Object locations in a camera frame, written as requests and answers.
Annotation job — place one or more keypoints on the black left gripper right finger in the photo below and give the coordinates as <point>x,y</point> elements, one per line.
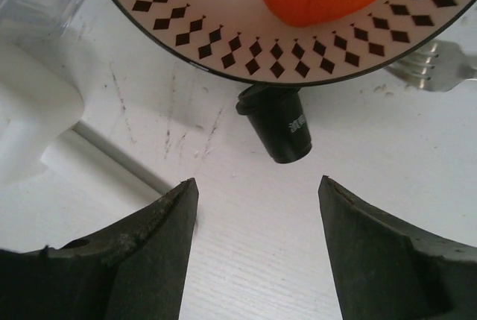
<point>386,268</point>

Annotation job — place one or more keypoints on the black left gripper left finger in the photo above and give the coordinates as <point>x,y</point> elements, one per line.
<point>133,269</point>

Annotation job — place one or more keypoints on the black coffee capsule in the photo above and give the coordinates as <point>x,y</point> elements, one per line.
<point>277,116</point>

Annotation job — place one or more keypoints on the metal fork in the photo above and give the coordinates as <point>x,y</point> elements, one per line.
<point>438,66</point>

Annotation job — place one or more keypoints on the bowl with fruit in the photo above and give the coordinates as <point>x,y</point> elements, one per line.
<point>292,42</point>

